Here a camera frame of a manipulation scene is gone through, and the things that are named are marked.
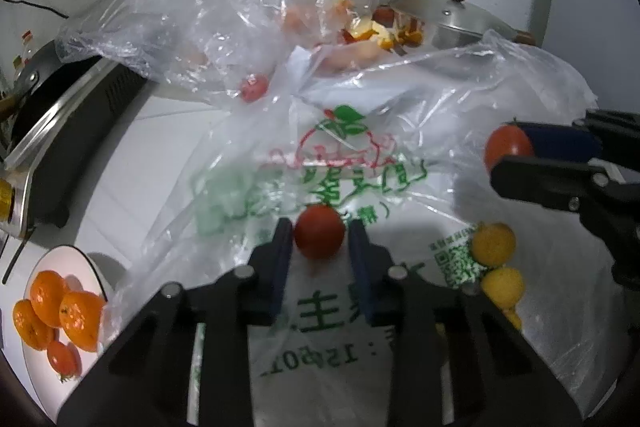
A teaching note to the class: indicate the red label bottle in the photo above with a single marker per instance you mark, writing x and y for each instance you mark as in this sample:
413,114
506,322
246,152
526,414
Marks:
27,42

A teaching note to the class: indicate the thin black strip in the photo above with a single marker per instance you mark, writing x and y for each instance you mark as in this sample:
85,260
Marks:
15,259

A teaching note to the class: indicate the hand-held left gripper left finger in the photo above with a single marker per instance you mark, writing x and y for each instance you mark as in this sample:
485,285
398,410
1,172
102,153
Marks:
281,272

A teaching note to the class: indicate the small mandarin orange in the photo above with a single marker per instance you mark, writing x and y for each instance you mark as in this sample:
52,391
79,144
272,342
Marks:
47,297
27,327
80,319

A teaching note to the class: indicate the green printed plastic bag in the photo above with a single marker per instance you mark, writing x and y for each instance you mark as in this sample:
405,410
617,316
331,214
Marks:
350,142

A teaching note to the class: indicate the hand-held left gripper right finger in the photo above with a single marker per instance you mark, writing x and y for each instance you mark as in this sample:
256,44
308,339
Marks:
361,277

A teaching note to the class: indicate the black wok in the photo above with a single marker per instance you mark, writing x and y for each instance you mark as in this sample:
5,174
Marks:
55,72

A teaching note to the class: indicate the small steel pot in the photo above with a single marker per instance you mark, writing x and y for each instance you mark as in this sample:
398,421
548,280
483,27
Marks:
465,19

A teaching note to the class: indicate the bagged cherry tomato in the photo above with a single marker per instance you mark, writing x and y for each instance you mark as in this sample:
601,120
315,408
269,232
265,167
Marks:
255,88

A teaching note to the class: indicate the red cherry tomato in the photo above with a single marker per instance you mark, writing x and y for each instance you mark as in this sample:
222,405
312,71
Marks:
505,147
64,359
320,232

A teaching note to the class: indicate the clear plastic bag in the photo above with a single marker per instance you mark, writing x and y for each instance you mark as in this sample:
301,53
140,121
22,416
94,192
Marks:
190,7

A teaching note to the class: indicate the orange peel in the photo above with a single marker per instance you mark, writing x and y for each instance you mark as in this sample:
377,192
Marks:
370,34

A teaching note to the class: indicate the silver induction cooker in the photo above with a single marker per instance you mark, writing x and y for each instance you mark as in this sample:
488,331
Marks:
85,132

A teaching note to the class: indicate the white plate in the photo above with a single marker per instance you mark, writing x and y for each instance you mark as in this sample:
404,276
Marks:
36,384

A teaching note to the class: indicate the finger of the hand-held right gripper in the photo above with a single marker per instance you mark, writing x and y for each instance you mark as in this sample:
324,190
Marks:
560,141
540,182

